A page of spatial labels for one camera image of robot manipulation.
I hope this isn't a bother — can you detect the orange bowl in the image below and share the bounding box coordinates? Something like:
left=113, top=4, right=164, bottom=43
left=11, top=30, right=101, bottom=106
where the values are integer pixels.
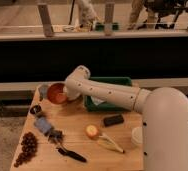
left=47, top=83, right=67, bottom=104

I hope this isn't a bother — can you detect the green plastic tray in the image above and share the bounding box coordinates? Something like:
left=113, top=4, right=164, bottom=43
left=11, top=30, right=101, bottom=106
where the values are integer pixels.
left=84, top=77, right=132, bottom=112

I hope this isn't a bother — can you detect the black rectangular block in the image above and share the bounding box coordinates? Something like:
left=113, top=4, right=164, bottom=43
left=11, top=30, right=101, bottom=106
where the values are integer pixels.
left=103, top=114, right=124, bottom=127

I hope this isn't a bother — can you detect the white round lid container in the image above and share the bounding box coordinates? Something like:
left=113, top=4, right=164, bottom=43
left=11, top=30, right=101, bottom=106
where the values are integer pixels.
left=131, top=127, right=143, bottom=146

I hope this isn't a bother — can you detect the blue sponge block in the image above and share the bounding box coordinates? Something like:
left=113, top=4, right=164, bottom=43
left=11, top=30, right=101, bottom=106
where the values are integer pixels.
left=34, top=117, right=52, bottom=135

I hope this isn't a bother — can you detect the green box in background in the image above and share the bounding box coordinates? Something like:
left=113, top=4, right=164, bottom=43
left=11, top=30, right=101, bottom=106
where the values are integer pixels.
left=95, top=22, right=119, bottom=31

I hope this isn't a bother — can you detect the background robot arm white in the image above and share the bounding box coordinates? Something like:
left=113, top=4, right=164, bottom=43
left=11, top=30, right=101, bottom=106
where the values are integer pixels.
left=77, top=0, right=98, bottom=26

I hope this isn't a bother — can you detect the small dark metal cup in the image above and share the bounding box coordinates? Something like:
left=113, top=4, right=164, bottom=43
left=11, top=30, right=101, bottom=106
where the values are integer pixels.
left=30, top=105, right=42, bottom=117

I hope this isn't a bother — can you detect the wooden cutting board table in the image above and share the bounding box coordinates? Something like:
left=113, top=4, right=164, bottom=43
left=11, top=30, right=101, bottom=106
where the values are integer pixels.
left=9, top=91, right=143, bottom=171

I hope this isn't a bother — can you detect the black handled brush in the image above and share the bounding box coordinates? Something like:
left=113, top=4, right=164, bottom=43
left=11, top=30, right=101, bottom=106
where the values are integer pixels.
left=48, top=131, right=87, bottom=163

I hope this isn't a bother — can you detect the blue-grey cup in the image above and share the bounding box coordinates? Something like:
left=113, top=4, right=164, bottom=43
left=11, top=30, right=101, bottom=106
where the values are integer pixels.
left=38, top=84, right=48, bottom=100

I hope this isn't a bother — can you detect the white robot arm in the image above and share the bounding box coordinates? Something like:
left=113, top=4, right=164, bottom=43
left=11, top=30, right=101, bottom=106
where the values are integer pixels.
left=64, top=65, right=188, bottom=171

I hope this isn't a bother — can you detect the brown grape bunch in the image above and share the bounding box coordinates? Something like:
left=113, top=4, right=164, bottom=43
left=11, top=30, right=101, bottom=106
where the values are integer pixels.
left=14, top=132, right=37, bottom=167

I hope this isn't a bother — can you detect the grey sponge cloth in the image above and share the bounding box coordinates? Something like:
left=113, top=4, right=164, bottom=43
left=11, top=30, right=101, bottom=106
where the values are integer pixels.
left=92, top=98, right=104, bottom=105

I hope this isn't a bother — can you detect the orange yellow ball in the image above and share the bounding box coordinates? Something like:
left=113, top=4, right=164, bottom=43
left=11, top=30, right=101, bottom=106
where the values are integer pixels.
left=85, top=125, right=99, bottom=139

